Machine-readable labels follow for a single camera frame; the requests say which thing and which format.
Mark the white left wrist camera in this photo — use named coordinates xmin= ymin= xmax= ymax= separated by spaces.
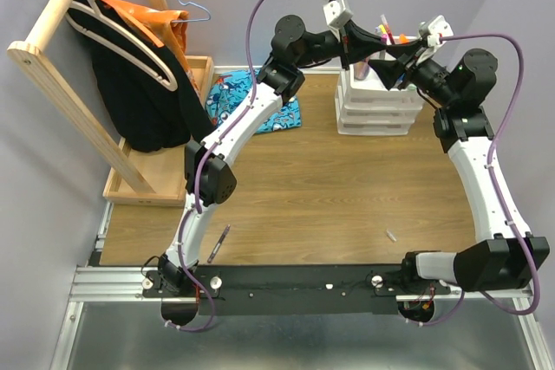
xmin=323 ymin=0 xmax=353 ymax=29

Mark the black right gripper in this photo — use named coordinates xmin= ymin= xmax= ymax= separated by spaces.
xmin=368 ymin=37 xmax=458 ymax=107

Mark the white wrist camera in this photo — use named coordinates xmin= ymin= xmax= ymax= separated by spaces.
xmin=418 ymin=15 xmax=454 ymax=63
xmin=323 ymin=0 xmax=353 ymax=29

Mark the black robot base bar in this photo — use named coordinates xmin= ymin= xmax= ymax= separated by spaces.
xmin=142 ymin=263 xmax=450 ymax=323

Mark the aluminium rail frame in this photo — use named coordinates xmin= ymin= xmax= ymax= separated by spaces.
xmin=49 ymin=64 xmax=555 ymax=370

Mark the white wooden hanger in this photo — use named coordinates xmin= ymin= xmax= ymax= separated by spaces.
xmin=59 ymin=0 xmax=180 ymax=92

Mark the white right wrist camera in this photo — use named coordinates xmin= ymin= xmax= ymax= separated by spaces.
xmin=418 ymin=15 xmax=454 ymax=63

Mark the small white chalk piece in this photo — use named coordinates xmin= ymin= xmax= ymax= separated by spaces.
xmin=386 ymin=230 xmax=397 ymax=243

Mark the pink lid pen tube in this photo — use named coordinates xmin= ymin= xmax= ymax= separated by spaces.
xmin=353 ymin=60 xmax=370 ymax=81

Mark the blue shark print cloth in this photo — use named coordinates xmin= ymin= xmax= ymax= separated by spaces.
xmin=205 ymin=69 xmax=302 ymax=134

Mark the wooden clothes rack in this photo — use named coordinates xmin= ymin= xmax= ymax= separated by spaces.
xmin=7 ymin=0 xmax=213 ymax=206

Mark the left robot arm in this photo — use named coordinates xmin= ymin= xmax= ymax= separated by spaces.
xmin=157 ymin=15 xmax=388 ymax=297

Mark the dark purple pen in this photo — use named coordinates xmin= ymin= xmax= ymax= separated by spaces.
xmin=206 ymin=224 xmax=231 ymax=264

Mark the black hanging garment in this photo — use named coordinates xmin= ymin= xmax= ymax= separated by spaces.
xmin=64 ymin=0 xmax=216 ymax=153

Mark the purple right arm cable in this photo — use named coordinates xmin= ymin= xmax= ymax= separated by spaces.
xmin=402 ymin=32 xmax=545 ymax=328

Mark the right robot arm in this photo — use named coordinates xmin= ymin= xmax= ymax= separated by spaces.
xmin=369 ymin=40 xmax=550 ymax=294

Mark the white drawer organizer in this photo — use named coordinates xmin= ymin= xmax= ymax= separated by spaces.
xmin=335 ymin=47 xmax=430 ymax=136

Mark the orange garment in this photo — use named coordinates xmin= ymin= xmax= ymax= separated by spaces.
xmin=101 ymin=0 xmax=200 ymax=96

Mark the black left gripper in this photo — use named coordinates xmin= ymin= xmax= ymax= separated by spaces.
xmin=293 ymin=16 xmax=385 ymax=70

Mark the red clear-cap pen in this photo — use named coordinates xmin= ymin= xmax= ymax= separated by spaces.
xmin=381 ymin=14 xmax=395 ymax=45

